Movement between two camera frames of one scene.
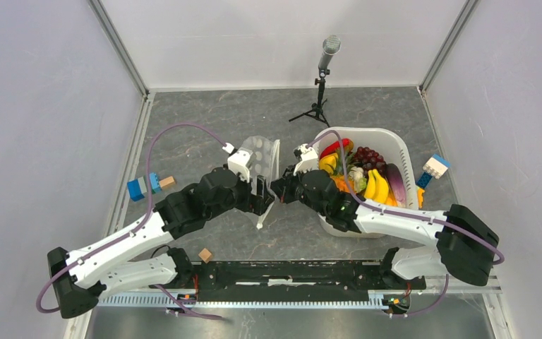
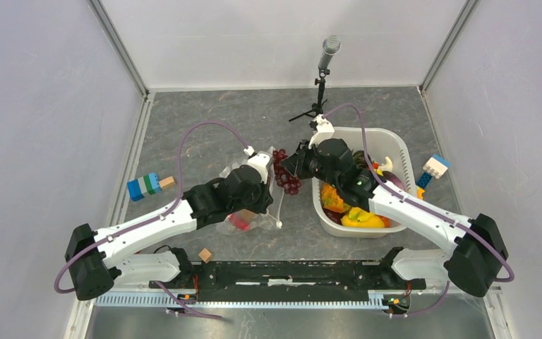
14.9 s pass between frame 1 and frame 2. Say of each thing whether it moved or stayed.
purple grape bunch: moved
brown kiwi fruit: moved
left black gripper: stayed
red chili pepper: moved
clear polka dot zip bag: moved
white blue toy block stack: stayed
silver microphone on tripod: stayed
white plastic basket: stayed
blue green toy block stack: stayed
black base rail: stayed
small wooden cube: stayed
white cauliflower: moved
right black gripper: moved
